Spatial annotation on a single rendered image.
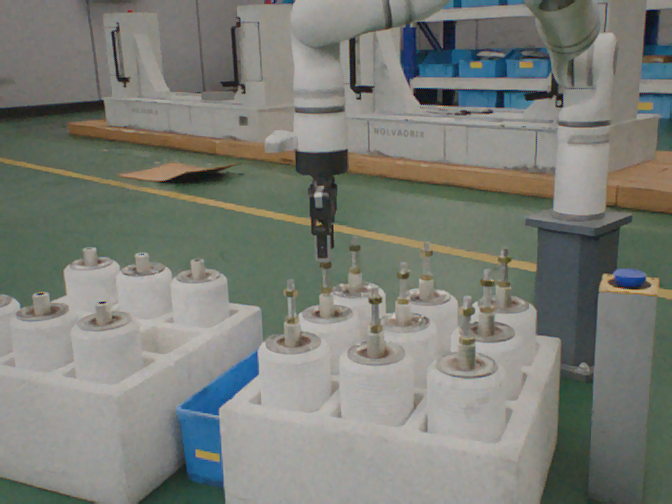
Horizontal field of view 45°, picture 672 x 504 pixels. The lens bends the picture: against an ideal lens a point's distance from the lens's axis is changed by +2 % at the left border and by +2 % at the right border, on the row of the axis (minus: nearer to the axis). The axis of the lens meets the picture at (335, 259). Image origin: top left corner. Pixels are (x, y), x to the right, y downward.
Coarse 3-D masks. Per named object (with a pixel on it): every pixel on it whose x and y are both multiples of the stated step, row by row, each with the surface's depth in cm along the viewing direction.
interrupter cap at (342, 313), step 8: (304, 312) 118; (312, 312) 118; (336, 312) 118; (344, 312) 117; (352, 312) 117; (312, 320) 114; (320, 320) 114; (328, 320) 114; (336, 320) 114; (344, 320) 115
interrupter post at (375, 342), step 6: (372, 336) 101; (378, 336) 101; (384, 336) 101; (372, 342) 101; (378, 342) 101; (384, 342) 102; (372, 348) 101; (378, 348) 101; (384, 348) 102; (372, 354) 101; (378, 354) 101; (384, 354) 102
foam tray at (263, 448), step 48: (336, 384) 112; (528, 384) 109; (240, 432) 104; (288, 432) 102; (336, 432) 99; (384, 432) 97; (528, 432) 97; (240, 480) 107; (288, 480) 104; (336, 480) 101; (384, 480) 98; (432, 480) 95; (480, 480) 93; (528, 480) 100
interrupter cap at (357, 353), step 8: (360, 344) 105; (392, 344) 105; (352, 352) 103; (360, 352) 103; (392, 352) 102; (400, 352) 102; (352, 360) 100; (360, 360) 100; (368, 360) 100; (376, 360) 100; (384, 360) 100; (392, 360) 99; (400, 360) 100
